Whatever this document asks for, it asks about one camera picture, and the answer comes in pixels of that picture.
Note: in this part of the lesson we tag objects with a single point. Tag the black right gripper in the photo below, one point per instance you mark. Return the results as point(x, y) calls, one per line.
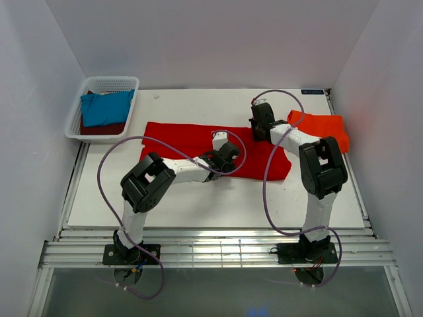
point(256, 137)

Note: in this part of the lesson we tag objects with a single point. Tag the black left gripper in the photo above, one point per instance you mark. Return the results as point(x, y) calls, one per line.
point(211, 153)

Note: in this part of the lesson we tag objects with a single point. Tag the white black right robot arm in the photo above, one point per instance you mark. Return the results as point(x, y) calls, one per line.
point(323, 173)

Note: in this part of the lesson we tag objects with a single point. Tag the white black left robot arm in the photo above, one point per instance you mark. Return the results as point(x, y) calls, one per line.
point(144, 186)

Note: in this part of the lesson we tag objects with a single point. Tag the small dark label sticker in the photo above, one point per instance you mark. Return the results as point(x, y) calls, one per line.
point(312, 91)

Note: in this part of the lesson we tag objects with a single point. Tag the orange folded t shirt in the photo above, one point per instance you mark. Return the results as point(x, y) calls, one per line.
point(326, 126)

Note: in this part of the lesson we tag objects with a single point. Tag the dark red folded t shirt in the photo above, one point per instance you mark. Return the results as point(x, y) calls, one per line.
point(113, 129)

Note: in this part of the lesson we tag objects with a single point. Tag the blue folded t shirt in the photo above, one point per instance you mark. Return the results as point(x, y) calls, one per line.
point(106, 109)

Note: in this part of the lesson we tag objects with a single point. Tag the white plastic basket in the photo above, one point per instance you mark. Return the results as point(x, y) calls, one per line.
point(100, 85)

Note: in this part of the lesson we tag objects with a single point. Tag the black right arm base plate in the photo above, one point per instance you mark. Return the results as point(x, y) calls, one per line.
point(291, 253)

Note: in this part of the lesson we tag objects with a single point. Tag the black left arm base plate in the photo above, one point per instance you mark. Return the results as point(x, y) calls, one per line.
point(112, 256)

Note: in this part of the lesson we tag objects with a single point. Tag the aluminium frame rail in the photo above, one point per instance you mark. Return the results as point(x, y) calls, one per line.
point(228, 248)

